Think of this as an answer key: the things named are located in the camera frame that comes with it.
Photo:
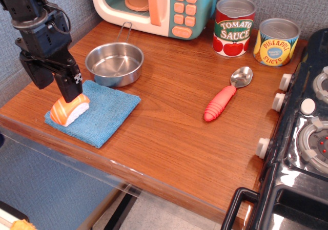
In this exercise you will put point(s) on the blue towel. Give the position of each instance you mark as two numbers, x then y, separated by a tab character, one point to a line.
107	110

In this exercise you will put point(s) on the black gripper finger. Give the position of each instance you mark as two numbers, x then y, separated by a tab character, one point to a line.
40	76
70	85

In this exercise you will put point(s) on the red handled spoon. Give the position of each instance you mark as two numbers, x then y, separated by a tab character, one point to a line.
239	79

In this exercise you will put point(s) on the toy microwave oven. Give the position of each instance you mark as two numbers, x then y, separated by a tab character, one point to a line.
180	19

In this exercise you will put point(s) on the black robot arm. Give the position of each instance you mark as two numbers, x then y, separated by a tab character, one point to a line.
24	6

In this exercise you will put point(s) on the tomato sauce can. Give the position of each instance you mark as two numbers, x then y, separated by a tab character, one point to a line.
233	26

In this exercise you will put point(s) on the small steel pot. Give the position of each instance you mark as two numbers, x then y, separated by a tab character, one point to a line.
116	64

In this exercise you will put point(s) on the pineapple slices can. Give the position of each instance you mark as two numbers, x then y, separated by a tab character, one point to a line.
276	41

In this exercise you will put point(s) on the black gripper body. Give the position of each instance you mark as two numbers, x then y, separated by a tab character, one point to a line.
45	36

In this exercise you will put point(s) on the salmon sushi toy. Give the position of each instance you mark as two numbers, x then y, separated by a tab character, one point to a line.
65	113

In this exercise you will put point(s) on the black toy stove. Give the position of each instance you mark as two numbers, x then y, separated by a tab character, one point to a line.
293	180

